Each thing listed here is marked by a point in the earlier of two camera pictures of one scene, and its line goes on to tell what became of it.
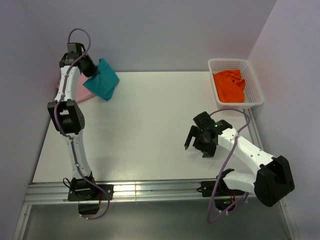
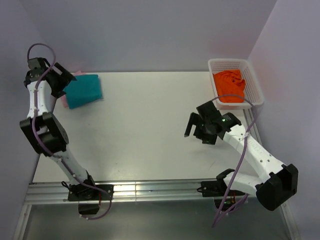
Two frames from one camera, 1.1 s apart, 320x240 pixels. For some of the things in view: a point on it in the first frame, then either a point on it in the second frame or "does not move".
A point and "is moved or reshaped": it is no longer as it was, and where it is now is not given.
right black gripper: (209, 150) to (208, 139)
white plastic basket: (235, 84) does not move
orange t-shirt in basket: (229, 86) does not move
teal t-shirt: (104, 84) is moved or reshaped
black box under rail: (88, 208) does not move
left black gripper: (93, 69) to (65, 77)
